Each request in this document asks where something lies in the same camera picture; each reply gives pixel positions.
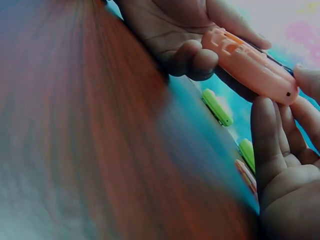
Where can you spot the person's right hand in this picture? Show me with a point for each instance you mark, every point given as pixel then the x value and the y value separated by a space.
pixel 290 195

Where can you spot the blue mat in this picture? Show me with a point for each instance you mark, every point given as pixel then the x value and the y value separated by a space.
pixel 200 140

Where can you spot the green plastic utility knife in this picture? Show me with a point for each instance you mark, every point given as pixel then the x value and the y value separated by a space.
pixel 217 107
pixel 248 153

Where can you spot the person's left hand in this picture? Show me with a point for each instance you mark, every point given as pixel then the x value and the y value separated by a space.
pixel 170 27

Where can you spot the orange plastic utility knife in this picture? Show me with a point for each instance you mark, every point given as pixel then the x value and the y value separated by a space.
pixel 246 175
pixel 250 65

